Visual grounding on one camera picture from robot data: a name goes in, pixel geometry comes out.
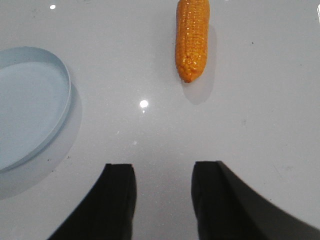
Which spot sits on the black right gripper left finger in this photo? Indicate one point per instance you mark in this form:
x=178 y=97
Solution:
x=107 y=211

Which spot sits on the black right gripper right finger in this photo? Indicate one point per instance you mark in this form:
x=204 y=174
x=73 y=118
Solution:
x=226 y=208

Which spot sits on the light blue round plate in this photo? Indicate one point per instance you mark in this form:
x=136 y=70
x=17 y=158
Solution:
x=35 y=98

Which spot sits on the orange plastic corn cob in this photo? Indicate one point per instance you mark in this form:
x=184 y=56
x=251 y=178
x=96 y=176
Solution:
x=191 y=43

